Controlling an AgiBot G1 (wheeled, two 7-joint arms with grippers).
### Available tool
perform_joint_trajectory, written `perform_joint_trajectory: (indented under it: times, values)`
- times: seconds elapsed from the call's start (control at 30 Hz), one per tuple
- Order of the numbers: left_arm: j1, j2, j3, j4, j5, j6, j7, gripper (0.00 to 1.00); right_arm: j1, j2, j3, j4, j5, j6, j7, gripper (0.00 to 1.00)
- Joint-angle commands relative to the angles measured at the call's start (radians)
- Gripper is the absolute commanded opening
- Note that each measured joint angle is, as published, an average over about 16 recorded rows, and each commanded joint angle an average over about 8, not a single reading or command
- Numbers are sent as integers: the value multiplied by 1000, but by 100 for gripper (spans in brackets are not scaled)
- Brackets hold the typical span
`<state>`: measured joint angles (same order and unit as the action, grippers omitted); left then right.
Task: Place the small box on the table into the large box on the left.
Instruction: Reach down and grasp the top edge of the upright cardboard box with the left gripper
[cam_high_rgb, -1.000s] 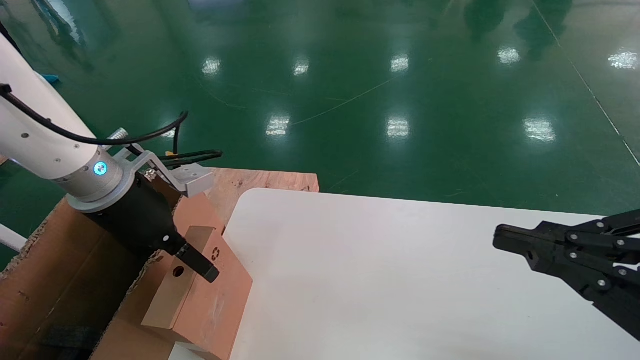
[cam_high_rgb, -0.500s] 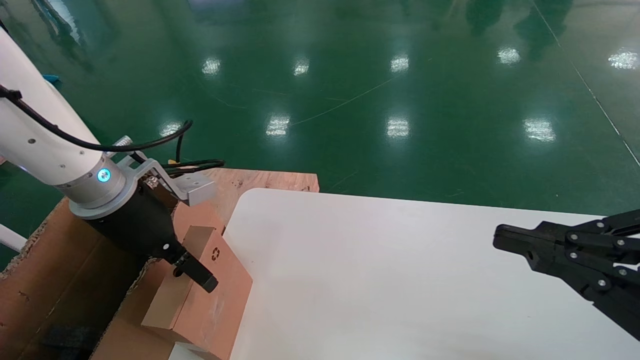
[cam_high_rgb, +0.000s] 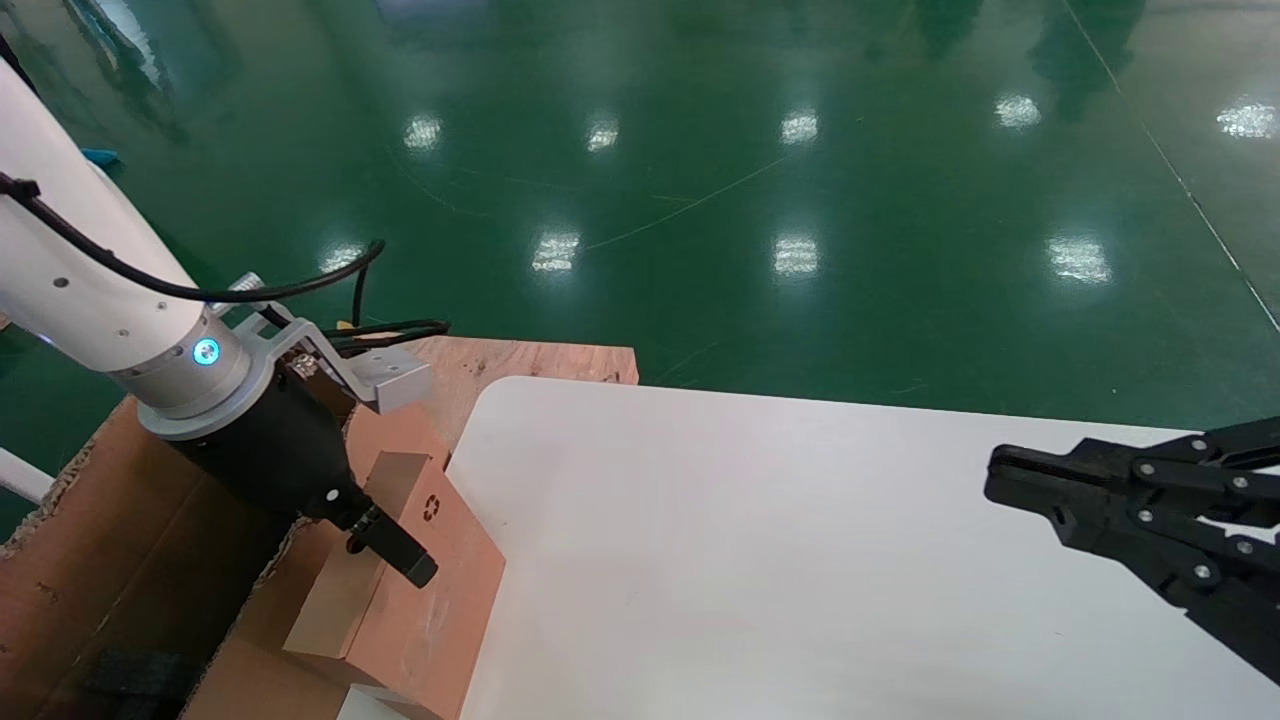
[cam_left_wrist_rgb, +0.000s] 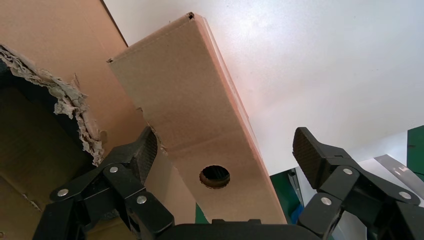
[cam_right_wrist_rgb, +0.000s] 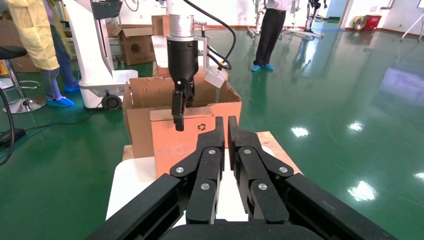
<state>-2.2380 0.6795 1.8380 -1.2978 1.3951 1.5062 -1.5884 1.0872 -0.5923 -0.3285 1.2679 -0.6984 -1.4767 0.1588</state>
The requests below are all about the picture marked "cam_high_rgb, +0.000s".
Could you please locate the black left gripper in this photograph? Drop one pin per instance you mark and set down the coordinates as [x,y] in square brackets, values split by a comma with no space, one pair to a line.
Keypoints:
[270,450]

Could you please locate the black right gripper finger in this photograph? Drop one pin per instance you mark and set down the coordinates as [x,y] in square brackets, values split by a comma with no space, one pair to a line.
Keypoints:
[1150,470]
[1180,560]

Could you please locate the small brown cardboard box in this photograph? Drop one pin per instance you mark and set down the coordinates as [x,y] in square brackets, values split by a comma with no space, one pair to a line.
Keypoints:
[440,600]

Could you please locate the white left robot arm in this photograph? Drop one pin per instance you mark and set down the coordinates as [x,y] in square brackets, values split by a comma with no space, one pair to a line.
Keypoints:
[60,290]

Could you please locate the large open cardboard box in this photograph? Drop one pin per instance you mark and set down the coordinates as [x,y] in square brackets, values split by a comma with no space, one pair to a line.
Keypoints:
[100,560]

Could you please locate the plywood board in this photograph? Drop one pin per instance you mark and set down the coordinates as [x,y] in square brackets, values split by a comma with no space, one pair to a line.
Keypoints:
[540,362]

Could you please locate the black foam block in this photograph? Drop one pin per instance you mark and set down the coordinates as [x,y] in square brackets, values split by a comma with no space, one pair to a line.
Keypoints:
[135,672]

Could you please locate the person in black trousers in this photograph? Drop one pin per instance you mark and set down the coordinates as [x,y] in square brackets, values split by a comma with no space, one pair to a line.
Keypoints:
[100,156]

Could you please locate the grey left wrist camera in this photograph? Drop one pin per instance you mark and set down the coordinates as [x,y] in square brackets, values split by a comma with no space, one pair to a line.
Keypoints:
[395,380]

